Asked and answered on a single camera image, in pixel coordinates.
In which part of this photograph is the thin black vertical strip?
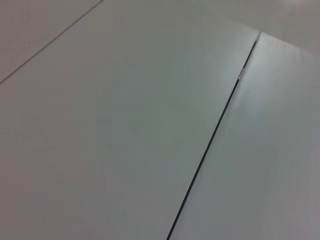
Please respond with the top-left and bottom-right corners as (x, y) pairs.
(165, 31), (262, 240)

